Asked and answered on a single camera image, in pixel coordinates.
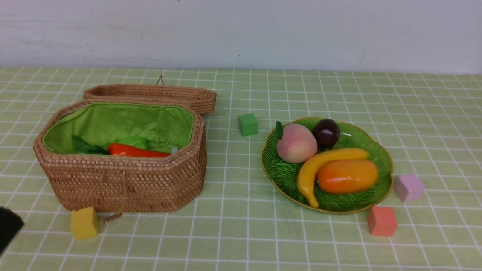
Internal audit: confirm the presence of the green foam cube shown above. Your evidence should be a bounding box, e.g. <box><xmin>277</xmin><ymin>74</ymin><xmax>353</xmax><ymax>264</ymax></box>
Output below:
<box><xmin>238</xmin><ymin>113</ymin><xmax>258</xmax><ymax>137</ymax></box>

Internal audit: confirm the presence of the pink foam cube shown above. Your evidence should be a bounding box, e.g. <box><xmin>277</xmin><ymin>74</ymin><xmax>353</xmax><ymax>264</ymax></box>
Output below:
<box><xmin>393</xmin><ymin>174</ymin><xmax>425</xmax><ymax>203</ymax></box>

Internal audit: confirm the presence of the orange red pepper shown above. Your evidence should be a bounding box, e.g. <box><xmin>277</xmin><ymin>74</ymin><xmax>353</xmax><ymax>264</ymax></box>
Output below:
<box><xmin>107</xmin><ymin>143</ymin><xmax>171</xmax><ymax>158</ymax></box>

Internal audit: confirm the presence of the green fabric basket lining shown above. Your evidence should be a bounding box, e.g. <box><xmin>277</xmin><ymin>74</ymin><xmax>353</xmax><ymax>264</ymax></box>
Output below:
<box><xmin>42</xmin><ymin>103</ymin><xmax>195</xmax><ymax>154</ymax></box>

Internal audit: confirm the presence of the green glass leaf plate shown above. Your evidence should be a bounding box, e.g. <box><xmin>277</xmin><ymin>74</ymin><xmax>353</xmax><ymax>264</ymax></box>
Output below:
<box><xmin>260</xmin><ymin>122</ymin><xmax>395</xmax><ymax>214</ymax></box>

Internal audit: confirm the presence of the pink peach with leaf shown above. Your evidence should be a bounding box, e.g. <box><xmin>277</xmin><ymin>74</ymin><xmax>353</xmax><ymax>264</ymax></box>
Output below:
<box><xmin>275</xmin><ymin>121</ymin><xmax>318</xmax><ymax>164</ymax></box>

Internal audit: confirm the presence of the woven wicker basket lid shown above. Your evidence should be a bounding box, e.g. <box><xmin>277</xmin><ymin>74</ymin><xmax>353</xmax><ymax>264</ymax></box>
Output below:
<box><xmin>83</xmin><ymin>75</ymin><xmax>217</xmax><ymax>114</ymax></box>

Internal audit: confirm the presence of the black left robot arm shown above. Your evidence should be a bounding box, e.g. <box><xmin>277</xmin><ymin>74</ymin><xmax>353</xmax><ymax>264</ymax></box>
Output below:
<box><xmin>0</xmin><ymin>206</ymin><xmax>24</xmax><ymax>256</ymax></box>

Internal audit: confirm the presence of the green checkered tablecloth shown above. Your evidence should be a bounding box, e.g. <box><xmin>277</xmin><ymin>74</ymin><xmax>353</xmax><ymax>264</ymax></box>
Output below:
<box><xmin>0</xmin><ymin>67</ymin><xmax>482</xmax><ymax>271</ymax></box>

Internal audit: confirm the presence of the green cucumber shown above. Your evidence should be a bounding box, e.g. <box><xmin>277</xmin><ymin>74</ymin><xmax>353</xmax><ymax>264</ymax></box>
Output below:
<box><xmin>116</xmin><ymin>135</ymin><xmax>149</xmax><ymax>149</ymax></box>

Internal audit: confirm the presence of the salmon foam cube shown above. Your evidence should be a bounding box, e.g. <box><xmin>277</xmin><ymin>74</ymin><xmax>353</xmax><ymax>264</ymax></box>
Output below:
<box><xmin>367</xmin><ymin>206</ymin><xmax>398</xmax><ymax>237</ymax></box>

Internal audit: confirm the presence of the purple mangosteen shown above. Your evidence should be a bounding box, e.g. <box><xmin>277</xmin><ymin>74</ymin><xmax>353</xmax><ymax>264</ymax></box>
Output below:
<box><xmin>311</xmin><ymin>118</ymin><xmax>341</xmax><ymax>150</ymax></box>

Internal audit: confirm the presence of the yellow foam cube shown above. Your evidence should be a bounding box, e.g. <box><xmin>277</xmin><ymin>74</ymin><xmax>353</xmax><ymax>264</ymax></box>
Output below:
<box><xmin>70</xmin><ymin>207</ymin><xmax>99</xmax><ymax>240</ymax></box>

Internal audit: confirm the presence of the orange mango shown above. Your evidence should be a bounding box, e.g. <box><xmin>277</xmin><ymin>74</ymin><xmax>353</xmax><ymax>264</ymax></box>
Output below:
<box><xmin>318</xmin><ymin>160</ymin><xmax>379</xmax><ymax>195</ymax></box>

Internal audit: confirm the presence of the yellow banana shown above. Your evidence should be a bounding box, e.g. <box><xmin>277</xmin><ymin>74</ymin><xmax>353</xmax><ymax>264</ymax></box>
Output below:
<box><xmin>297</xmin><ymin>148</ymin><xmax>370</xmax><ymax>208</ymax></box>

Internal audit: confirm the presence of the woven wicker basket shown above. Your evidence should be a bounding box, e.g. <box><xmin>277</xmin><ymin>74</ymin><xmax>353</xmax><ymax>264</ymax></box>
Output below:
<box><xmin>33</xmin><ymin>99</ymin><xmax>207</xmax><ymax>213</ymax></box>

